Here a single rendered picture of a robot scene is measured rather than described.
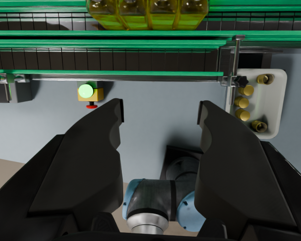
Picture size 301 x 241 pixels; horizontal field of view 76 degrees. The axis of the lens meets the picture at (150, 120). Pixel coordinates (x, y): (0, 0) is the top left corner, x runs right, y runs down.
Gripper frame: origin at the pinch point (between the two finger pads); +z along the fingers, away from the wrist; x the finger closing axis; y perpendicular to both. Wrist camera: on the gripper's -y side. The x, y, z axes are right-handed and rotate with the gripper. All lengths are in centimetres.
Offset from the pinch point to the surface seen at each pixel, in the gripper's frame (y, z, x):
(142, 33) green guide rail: 1.9, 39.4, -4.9
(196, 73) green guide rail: 10.4, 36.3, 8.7
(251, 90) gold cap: 20, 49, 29
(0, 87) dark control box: 20, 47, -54
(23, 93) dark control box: 23, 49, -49
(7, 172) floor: 123, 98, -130
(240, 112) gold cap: 28, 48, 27
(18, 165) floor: 116, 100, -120
